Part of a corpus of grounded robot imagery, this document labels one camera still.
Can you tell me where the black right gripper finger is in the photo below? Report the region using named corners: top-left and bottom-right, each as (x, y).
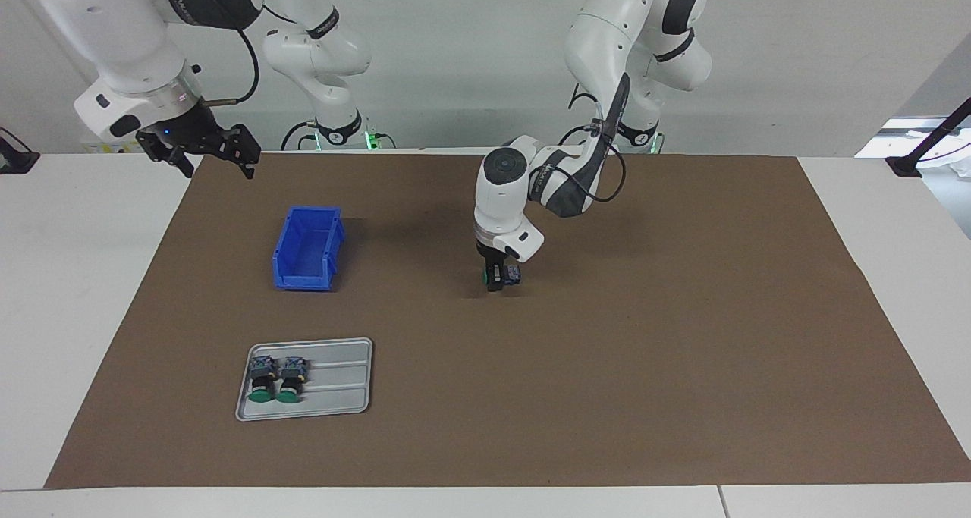
top-left (136, 131), bottom-right (195, 180)
top-left (206, 123), bottom-right (263, 181)

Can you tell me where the blue plastic bin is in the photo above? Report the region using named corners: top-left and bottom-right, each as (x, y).
top-left (272, 206), bottom-right (346, 292)

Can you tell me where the black camera stand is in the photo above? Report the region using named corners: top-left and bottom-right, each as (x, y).
top-left (886, 97), bottom-right (971, 179)

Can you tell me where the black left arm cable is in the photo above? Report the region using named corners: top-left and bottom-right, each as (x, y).
top-left (558, 74), bottom-right (630, 204)

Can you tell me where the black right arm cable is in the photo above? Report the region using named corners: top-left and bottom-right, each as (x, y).
top-left (203, 2), bottom-right (297, 108)

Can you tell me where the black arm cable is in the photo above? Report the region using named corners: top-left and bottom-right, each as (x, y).
top-left (203, 2), bottom-right (297, 108)
top-left (558, 74), bottom-right (630, 204)

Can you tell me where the black base cable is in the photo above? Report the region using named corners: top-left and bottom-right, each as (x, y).
top-left (279, 118), bottom-right (319, 152)

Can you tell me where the black clamp mount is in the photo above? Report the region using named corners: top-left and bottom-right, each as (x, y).
top-left (0, 127), bottom-right (40, 174)

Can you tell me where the silver metal tray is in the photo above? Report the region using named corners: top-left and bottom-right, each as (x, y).
top-left (234, 337), bottom-right (374, 422)

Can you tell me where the brown table mat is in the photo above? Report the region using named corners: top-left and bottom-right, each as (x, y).
top-left (44, 154), bottom-right (971, 490)

